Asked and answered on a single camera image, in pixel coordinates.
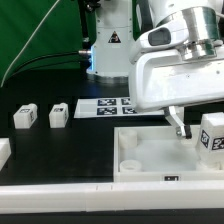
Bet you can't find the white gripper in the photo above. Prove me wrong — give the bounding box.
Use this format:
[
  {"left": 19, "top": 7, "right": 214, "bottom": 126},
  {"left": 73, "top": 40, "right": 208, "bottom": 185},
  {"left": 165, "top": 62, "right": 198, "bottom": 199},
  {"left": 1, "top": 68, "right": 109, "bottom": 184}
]
[{"left": 129, "top": 25, "right": 224, "bottom": 139}]

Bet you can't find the white square tabletop tray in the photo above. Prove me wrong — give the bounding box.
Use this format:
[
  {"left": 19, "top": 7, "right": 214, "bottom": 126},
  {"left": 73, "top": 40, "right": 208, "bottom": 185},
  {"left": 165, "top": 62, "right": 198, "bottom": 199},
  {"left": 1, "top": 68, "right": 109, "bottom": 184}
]
[{"left": 113, "top": 125, "right": 224, "bottom": 182}]

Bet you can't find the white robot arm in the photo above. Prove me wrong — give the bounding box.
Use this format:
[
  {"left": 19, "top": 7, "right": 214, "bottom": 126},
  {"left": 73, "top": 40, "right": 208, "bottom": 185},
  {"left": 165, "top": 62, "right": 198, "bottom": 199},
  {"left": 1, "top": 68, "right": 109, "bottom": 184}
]
[{"left": 87, "top": 0, "right": 224, "bottom": 138}]

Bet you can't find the white front fence bar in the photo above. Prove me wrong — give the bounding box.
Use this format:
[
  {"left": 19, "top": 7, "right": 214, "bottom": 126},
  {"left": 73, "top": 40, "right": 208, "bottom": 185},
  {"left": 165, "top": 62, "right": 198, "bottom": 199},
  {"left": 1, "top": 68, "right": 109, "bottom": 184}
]
[{"left": 0, "top": 180, "right": 224, "bottom": 214}]

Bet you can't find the marker sheet with tags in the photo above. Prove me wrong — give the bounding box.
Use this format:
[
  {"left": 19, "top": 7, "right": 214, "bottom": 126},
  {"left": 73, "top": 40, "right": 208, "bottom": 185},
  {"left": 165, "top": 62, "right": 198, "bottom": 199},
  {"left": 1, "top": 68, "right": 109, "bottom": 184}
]
[{"left": 74, "top": 97, "right": 164, "bottom": 118}]

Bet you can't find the green backdrop cloth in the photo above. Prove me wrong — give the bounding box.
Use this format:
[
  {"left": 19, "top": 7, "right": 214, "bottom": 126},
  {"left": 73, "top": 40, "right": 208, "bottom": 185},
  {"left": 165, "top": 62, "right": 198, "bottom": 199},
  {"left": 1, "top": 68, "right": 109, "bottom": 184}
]
[{"left": 0, "top": 0, "right": 224, "bottom": 88}]

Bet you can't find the white left fence block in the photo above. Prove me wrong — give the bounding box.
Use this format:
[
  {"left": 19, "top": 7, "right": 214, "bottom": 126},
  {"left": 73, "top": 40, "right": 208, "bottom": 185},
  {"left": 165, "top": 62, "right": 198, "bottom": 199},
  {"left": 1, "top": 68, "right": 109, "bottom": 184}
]
[{"left": 0, "top": 138, "right": 11, "bottom": 171}]

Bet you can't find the black cable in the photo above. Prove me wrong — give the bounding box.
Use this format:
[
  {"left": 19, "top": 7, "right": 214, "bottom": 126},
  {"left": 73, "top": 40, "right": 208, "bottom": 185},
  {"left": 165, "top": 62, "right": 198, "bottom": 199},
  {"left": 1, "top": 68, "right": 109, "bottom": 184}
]
[{"left": 13, "top": 0, "right": 93, "bottom": 76}]

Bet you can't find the white cable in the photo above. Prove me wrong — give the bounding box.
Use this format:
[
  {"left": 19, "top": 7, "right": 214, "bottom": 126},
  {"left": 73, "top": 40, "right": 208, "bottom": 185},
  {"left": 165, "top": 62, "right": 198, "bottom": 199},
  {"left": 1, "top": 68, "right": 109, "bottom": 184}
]
[{"left": 0, "top": 0, "right": 63, "bottom": 88}]

